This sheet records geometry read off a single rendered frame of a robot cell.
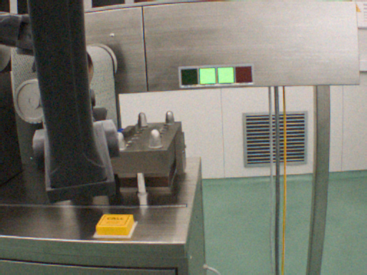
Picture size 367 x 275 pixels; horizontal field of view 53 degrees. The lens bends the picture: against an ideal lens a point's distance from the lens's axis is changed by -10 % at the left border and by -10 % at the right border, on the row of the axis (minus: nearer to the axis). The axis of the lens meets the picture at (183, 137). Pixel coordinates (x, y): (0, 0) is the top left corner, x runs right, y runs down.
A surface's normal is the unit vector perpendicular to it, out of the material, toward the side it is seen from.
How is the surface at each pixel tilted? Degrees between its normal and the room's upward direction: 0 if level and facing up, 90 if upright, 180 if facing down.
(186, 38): 90
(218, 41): 90
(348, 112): 90
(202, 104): 90
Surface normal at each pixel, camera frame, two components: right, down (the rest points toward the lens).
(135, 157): -0.08, 0.22
